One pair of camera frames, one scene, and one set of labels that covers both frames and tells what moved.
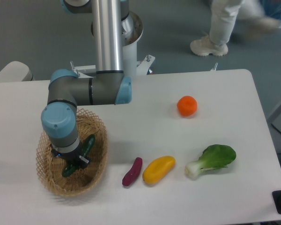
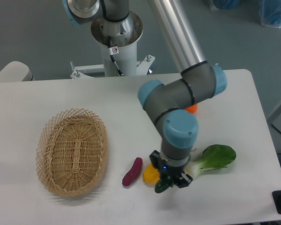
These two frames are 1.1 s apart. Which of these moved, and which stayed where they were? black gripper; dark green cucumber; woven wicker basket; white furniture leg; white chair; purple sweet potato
Moved: black gripper; dark green cucumber
Stayed: purple sweet potato; white furniture leg; white chair; woven wicker basket
